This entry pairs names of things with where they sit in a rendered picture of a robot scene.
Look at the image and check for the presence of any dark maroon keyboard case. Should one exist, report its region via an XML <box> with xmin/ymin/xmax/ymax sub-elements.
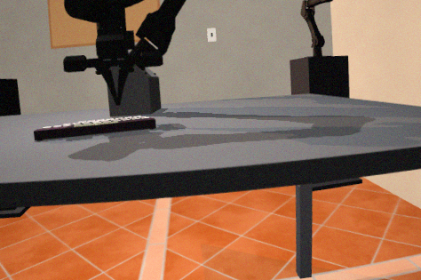
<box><xmin>34</xmin><ymin>116</ymin><xmax>156</xmax><ymax>141</ymax></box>

